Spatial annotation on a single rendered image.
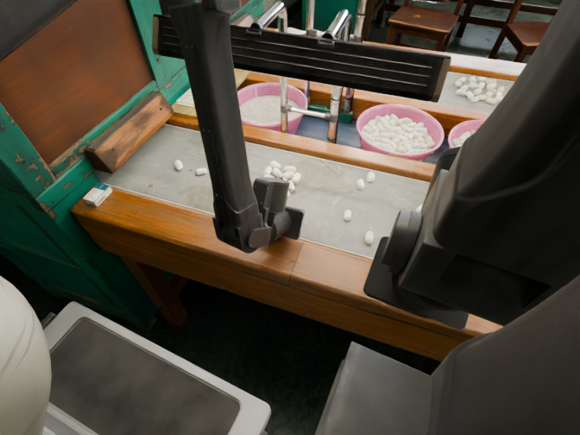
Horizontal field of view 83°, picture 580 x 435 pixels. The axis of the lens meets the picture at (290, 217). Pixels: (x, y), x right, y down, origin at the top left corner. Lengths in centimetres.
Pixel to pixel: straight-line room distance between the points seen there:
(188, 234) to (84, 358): 45
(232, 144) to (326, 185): 46
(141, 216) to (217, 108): 46
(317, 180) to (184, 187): 37
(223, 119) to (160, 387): 33
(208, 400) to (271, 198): 37
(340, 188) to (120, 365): 69
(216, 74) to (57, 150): 56
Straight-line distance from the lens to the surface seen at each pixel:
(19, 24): 38
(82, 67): 98
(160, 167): 103
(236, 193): 52
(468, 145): 18
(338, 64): 70
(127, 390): 38
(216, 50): 48
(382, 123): 118
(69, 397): 40
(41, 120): 92
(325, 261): 73
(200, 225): 81
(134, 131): 103
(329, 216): 84
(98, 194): 95
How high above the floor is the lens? 138
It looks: 50 degrees down
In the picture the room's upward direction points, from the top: straight up
